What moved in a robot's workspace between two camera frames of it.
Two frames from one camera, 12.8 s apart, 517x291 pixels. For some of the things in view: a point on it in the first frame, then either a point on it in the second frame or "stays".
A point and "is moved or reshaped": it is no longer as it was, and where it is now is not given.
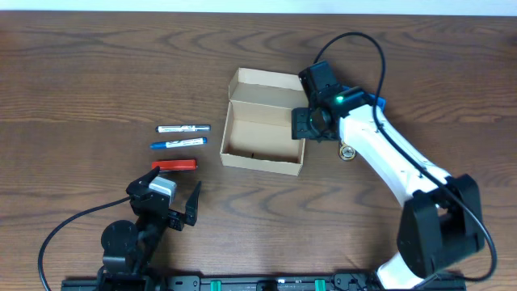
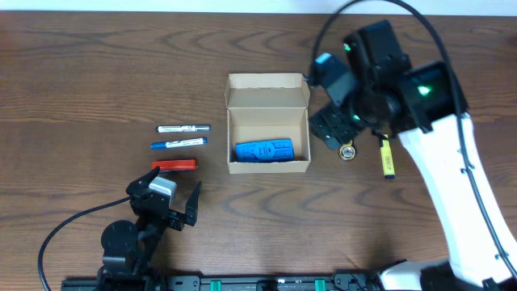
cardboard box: x=258 y=128 stays
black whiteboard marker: x=197 y=128 stays
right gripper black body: x=301 y=124 → x=334 y=126
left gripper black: x=170 y=217 stays
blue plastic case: x=371 y=99 is moved or reshaped
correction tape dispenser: x=346 y=152 stays
